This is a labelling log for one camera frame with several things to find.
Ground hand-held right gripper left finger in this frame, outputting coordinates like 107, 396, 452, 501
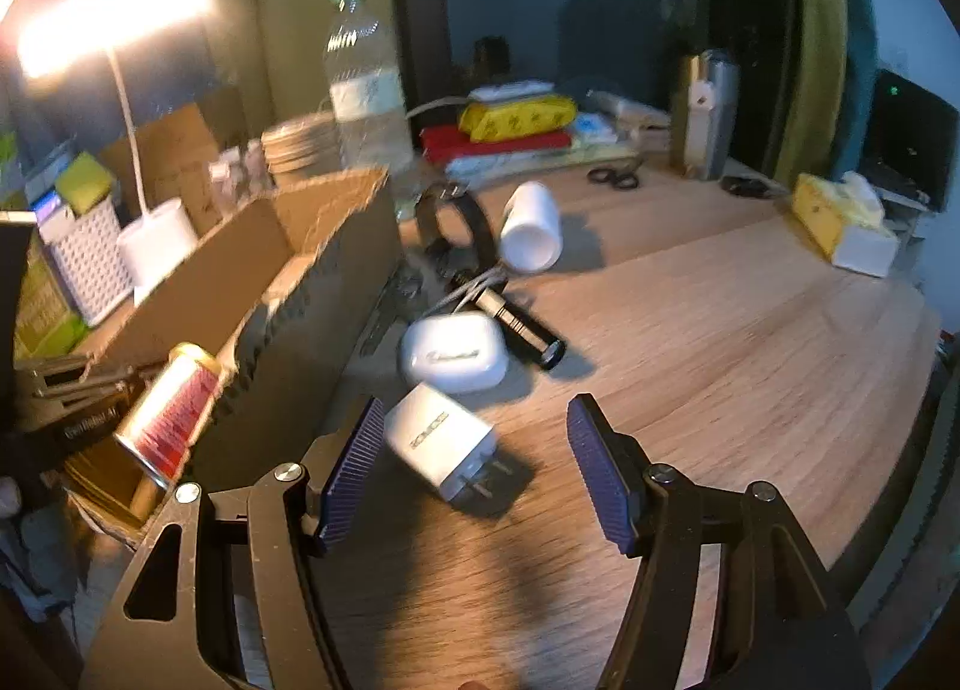
79, 394, 387, 690

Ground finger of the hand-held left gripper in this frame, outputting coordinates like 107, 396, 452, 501
15, 390, 143, 455
15, 352, 155, 398

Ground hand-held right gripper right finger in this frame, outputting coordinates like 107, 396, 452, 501
566, 394, 875, 690

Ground white charger plug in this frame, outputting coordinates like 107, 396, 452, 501
384, 382, 515, 507

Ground red and gold tin can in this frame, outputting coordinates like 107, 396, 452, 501
112, 343, 226, 488

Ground white earbuds case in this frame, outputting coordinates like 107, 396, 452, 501
399, 313, 509, 392

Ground black flashlight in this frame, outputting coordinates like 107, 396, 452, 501
450, 270, 565, 370

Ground cardboard box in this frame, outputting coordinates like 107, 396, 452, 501
64, 167, 402, 548

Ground green snack bag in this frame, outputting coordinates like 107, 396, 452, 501
15, 240, 87, 361

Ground white plastic basket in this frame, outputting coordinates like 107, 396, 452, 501
41, 199, 136, 327

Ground small blue white box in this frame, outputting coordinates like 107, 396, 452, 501
34, 191, 76, 226

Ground yellow green sponge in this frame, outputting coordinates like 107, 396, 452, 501
56, 151, 115, 215

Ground white desk lamp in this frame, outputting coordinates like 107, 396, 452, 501
15, 0, 215, 290

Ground brown printed carton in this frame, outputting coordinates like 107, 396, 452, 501
101, 101, 226, 233

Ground clear glass with stickers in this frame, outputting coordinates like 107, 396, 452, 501
208, 142, 271, 211

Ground white pill bottle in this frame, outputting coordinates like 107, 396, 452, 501
499, 181, 563, 272

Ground black wristwatch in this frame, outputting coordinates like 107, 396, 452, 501
414, 181, 500, 278

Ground black scissors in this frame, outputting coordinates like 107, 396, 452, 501
587, 161, 642, 190

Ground stack of paper cups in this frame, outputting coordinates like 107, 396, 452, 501
262, 112, 346, 192

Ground red book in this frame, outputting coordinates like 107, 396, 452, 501
420, 124, 575, 162

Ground yellow tissue box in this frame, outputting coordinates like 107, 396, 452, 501
793, 172, 901, 278

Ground white wipes packet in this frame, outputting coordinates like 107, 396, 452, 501
574, 111, 623, 143

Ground clear water bottle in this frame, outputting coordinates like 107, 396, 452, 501
324, 0, 415, 173

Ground steel thermos flask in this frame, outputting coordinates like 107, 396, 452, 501
670, 49, 740, 181

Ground yellow tissue pack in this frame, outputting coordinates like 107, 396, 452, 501
459, 96, 578, 142

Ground white power bank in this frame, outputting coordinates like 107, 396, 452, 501
469, 81, 552, 102

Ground dark chair backrest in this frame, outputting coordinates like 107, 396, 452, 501
559, 0, 668, 91

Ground black electronic device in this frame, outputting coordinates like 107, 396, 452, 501
862, 69, 959, 211

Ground grey cord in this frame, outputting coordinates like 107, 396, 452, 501
431, 266, 511, 312

